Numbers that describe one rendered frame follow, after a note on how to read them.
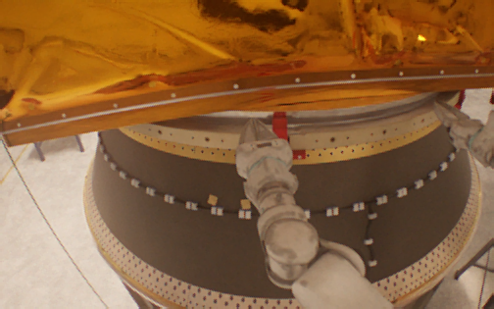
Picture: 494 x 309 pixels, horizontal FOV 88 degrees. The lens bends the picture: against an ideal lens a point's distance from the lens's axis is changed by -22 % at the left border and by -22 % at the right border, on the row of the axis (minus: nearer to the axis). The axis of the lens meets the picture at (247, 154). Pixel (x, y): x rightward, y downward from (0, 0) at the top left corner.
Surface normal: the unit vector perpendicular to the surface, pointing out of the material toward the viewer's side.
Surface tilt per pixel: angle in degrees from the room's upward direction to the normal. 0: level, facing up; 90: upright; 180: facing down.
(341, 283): 19
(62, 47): 95
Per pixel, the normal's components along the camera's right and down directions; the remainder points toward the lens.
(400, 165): 0.26, 0.07
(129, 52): 0.15, 0.54
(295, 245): -0.07, -0.74
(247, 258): -0.19, 0.12
